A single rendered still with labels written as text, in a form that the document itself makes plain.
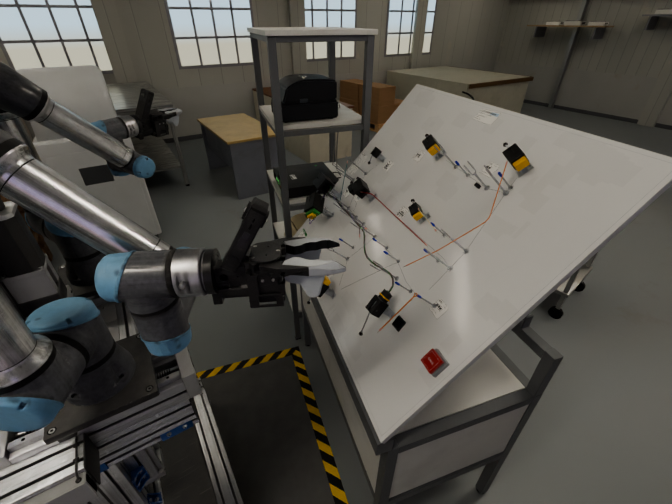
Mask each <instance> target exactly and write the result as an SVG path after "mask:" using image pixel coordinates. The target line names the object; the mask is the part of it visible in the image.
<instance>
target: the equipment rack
mask: <svg viewBox="0 0 672 504"><path fill-rule="evenodd" d="M247 32H250V41H251V49H252V58H253V66H254V74H255V83H256V91H257V100H258V108H259V116H260V125H261V133H262V141H263V150H264V158H265V166H266V175H267V183H268V191H269V200H270V208H271V217H272V225H273V233H274V240H276V239H280V238H283V237H284V233H285V238H290V237H292V227H291V215H290V211H294V210H301V209H304V207H305V203H303V202H306V197H307V196H302V197H295V198H289V191H288V179H287V168H286V156H285V144H284V137H291V136H302V135H313V134H323V133H329V161H330V163H324V164H325V165H326V166H327V167H328V168H329V169H330V170H331V172H338V171H339V172H341V171H340V170H341V169H342V168H341V167H340V166H339V165H338V164H337V165H338V166H339V167H340V168H341V169H340V168H339V167H338V166H337V167H338V168H339V169H340V170H338V169H336V167H335V166H336V165H335V164H336V134H335V132H345V131H356V130H361V146H360V153H361V152H362V151H363V150H364V148H365V147H366V146H367V145H368V144H369V133H370V114H371V96H372V77H373V59H374V40H375V35H378V29H364V28H345V27H247ZM257 39H258V40H261V41H264V42H266V43H267V53H268V63H269V74H270V84H271V94H272V104H273V112H272V108H271V105H265V103H264V94H263V85H262V76H261V67H260V58H259V49H258V40H257ZM345 41H365V47H364V72H363V96H362V116H361V115H360V114H358V113H356V112H354V111H353V110H351V109H349V108H347V107H346V106H344V105H342V104H341V103H340V108H339V104H338V116H337V118H333V119H330V118H326V119H315V120H303V121H292V122H288V123H284V122H283V120H282V108H281V96H280V84H279V72H278V61H277V49H276V43H290V42H328V70H329V78H331V79H334V80H335V42H345ZM267 123H268V125H269V126H270V128H271V129H272V131H273V132H274V133H275V135H276V145H277V156H278V166H279V176H280V186H281V190H280V188H279V186H278V184H277V182H276V180H275V178H274V173H273V169H272V167H271V158H270V149H269V140H268V131H267ZM347 124H352V125H347ZM336 125H341V126H336ZM324 126H329V127H324ZM313 127H318V128H313ZM301 128H306V129H301ZM290 129H295V130H290ZM283 130H284V131H283ZM334 136H335V149H334ZM333 150H334V161H333ZM332 163H333V165H335V166H333V165H332ZM334 163H335V164H334ZM337 170H338V171H337ZM342 170H343V169H342ZM343 171H344V170H343ZM344 172H345V171H344ZM341 173H342V174H344V173H343V172H341ZM333 174H334V175H335V176H336V177H342V176H343V175H342V174H341V176H340V175H339V173H333ZM274 190H275V193H276V195H277V197H278V199H279V201H280V203H281V205H282V208H283V217H284V221H281V222H277V213H276V204H275V195H274ZM296 203H300V204H296ZM290 204H293V205H290ZM285 290H286V295H287V298H288V301H289V304H290V307H291V310H292V313H293V320H294V330H295V338H296V340H298V339H301V334H300V322H299V318H302V305H301V292H300V285H299V284H295V283H290V282H288V281H286V280H285ZM299 312H301V313H299Z"/></svg>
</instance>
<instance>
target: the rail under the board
mask: <svg viewBox="0 0 672 504"><path fill-rule="evenodd" d="M311 301H312V303H313V305H314V308H315V310H316V313H317V315H318V317H319V320H320V322H321V325H322V327H323V329H324V332H325V334H326V337H327V339H328V342H329V344H330V346H331V349H332V351H333V354H334V356H335V358H336V361H337V363H338V366H339V368H340V370H341V373H342V375H343V378H344V380H345V382H346V385H347V387H348V390H349V392H350V395H351V397H352V399H353V402H354V404H355V407H356V409H357V411H358V414H359V416H360V419H361V421H362V423H363V426H364V428H365V431H366V433H367V435H368V438H369V440H370V443H371V445H372V448H373V450H374V452H375V455H376V456H377V455H380V454H383V453H385V452H388V451H391V450H392V448H393V442H394V438H393V437H391V438H390V439H389V440H388V441H387V442H386V443H384V444H383V443H381V442H380V440H379V438H378V436H377V433H376V431H375V429H374V427H373V424H372V422H371V420H370V417H369V415H368V413H367V411H366V408H365V406H364V404H363V401H362V399H361V397H360V395H359V392H358V390H357V388H356V386H355V383H354V381H353V379H352V376H351V374H350V372H349V370H348V367H347V365H346V363H345V360H344V358H343V356H342V354H341V351H340V349H339V347H338V345H337V342H336V340H335V338H334V335H333V333H332V331H331V329H330V326H329V324H328V322H327V319H326V317H325V315H324V313H323V310H322V308H321V306H320V304H319V301H318V299H317V297H311Z"/></svg>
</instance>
